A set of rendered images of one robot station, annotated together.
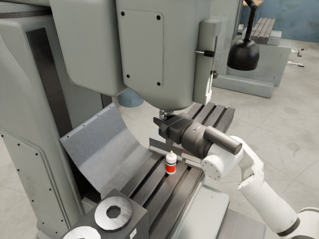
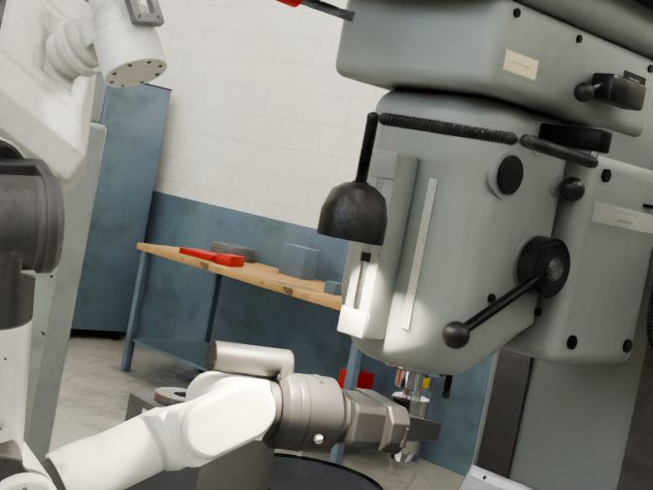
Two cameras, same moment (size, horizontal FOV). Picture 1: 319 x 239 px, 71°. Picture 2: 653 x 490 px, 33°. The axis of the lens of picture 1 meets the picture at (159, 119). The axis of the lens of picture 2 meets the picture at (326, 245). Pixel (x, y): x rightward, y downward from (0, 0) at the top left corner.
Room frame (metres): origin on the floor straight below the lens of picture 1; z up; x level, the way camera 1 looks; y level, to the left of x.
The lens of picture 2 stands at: (0.83, -1.35, 1.50)
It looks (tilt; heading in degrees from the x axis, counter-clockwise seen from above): 3 degrees down; 106
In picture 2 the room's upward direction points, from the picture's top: 11 degrees clockwise
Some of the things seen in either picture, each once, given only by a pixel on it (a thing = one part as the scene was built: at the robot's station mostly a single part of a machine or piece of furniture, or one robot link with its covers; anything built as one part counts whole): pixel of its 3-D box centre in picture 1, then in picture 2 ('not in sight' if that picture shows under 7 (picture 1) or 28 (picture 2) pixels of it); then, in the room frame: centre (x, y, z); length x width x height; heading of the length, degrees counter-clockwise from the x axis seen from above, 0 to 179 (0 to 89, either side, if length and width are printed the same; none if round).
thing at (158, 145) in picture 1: (190, 143); not in sight; (0.74, -0.13, 1.01); 0.35 x 0.15 x 0.11; 62
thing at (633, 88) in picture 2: not in sight; (602, 91); (0.75, -0.03, 1.66); 0.12 x 0.04 x 0.04; 60
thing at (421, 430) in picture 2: not in sight; (418, 430); (0.62, -0.05, 1.24); 0.06 x 0.02 x 0.03; 41
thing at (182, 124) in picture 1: (186, 133); (339, 418); (0.53, -0.08, 1.23); 0.13 x 0.12 x 0.10; 131
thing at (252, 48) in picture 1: (244, 52); (355, 210); (0.54, -0.20, 1.48); 0.07 x 0.07 x 0.06
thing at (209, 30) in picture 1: (205, 64); (378, 245); (0.55, -0.12, 1.44); 0.04 x 0.04 x 0.21; 60
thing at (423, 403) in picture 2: (166, 113); (410, 401); (0.60, -0.02, 1.26); 0.05 x 0.05 x 0.01
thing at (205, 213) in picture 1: (164, 198); not in sight; (0.60, -0.02, 0.82); 0.50 x 0.35 x 0.12; 60
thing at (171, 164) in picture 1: (171, 161); not in sight; (0.63, -0.05, 1.01); 0.04 x 0.04 x 0.11
